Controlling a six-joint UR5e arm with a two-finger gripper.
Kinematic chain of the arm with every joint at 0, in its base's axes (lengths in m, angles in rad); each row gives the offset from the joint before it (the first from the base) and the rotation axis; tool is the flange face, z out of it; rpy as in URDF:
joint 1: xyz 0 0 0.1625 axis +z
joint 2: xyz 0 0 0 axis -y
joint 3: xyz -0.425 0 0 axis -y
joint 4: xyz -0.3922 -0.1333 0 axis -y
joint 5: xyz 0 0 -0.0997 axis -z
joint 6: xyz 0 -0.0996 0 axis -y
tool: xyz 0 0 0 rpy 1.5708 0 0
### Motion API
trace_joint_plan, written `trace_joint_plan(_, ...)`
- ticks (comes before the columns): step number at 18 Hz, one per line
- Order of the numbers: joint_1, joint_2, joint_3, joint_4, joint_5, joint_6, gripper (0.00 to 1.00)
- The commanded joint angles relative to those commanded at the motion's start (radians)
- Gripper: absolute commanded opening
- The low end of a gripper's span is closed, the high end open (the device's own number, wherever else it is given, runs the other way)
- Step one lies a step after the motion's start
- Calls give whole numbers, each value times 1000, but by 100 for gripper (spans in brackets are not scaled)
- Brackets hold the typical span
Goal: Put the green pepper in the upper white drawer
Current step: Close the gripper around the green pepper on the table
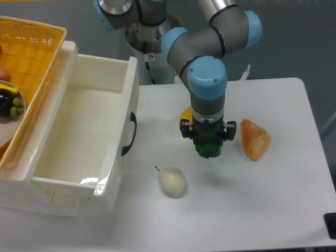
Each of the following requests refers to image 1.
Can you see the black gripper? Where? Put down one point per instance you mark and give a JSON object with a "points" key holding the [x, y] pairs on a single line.
{"points": [[206, 128]]}

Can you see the green bell pepper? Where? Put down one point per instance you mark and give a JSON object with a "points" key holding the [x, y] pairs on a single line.
{"points": [[208, 146]]}

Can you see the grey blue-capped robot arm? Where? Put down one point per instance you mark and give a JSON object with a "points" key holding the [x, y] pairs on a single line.
{"points": [[195, 57]]}

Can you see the yellow bell pepper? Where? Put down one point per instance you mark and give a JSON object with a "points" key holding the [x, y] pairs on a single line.
{"points": [[186, 115]]}

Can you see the white upper drawer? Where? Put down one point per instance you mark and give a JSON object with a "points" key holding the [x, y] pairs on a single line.
{"points": [[91, 126]]}

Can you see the white drawer cabinet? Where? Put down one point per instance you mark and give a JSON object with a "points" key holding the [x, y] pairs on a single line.
{"points": [[25, 184]]}

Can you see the orange bread loaf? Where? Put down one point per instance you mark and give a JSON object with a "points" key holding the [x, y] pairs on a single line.
{"points": [[256, 140]]}

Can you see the white pear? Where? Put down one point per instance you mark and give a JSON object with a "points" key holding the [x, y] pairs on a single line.
{"points": [[172, 181]]}

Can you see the black device at table edge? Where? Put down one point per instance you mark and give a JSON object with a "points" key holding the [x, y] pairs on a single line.
{"points": [[330, 222]]}

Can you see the green grapes bunch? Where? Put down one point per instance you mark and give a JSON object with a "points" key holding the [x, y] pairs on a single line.
{"points": [[17, 108]]}

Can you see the yellow woven basket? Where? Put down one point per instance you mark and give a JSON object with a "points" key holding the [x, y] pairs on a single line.
{"points": [[29, 51]]}

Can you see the yellow fruit on plate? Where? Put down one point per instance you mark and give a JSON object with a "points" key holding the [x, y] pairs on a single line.
{"points": [[13, 90]]}

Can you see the white plate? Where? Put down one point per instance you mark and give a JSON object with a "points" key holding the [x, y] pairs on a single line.
{"points": [[10, 125]]}

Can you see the dark purple mangosteen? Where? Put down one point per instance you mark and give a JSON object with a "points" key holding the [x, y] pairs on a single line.
{"points": [[6, 102]]}

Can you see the red fruit in basket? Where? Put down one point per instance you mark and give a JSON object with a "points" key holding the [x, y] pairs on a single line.
{"points": [[4, 75]]}

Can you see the white metal bracket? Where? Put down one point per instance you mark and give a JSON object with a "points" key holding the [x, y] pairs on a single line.
{"points": [[245, 74]]}

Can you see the black drawer handle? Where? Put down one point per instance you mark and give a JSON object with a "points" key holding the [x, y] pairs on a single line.
{"points": [[132, 130]]}

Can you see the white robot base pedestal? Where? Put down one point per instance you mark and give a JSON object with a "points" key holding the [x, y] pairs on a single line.
{"points": [[145, 41]]}

